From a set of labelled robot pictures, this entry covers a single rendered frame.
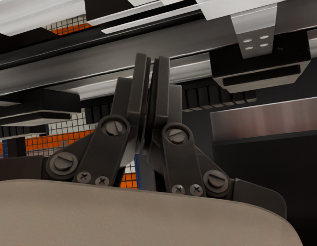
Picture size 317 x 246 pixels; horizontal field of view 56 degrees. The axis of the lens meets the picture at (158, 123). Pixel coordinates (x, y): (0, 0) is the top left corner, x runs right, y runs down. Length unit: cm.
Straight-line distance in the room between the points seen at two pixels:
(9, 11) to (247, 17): 20
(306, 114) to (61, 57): 45
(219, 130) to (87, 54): 37
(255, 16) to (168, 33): 24
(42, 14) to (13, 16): 3
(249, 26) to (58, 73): 38
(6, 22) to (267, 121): 25
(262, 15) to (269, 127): 10
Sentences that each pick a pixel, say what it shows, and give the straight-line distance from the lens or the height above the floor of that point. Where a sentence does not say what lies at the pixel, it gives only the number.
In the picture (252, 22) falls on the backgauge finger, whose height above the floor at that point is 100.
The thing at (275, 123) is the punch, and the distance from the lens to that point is 20.
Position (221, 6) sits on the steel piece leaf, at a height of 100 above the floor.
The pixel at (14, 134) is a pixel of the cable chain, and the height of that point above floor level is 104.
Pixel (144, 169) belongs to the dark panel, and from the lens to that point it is 77.
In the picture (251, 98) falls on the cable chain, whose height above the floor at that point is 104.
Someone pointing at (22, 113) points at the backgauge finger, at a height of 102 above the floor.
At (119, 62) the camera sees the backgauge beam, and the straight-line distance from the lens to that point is 51.
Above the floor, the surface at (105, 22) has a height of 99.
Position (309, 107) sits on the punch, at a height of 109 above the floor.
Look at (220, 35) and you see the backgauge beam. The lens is 47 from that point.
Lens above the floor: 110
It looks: 3 degrees down
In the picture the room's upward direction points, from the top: 173 degrees clockwise
